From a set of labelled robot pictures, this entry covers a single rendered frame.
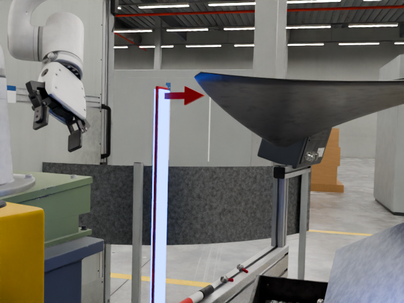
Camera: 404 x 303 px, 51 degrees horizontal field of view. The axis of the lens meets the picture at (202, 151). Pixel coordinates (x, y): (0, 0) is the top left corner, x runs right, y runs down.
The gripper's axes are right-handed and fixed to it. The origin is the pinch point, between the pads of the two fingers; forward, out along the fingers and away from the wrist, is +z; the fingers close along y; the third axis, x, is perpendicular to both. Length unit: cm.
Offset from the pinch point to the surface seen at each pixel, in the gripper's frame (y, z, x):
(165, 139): -9.5, 18.5, -27.4
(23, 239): -27, 36, -23
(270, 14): 270, -305, -26
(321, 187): 719, -300, 20
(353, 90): -15, 26, -50
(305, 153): 46, -4, -38
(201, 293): 14.0, 32.1, -18.9
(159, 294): -0.6, 34.8, -19.5
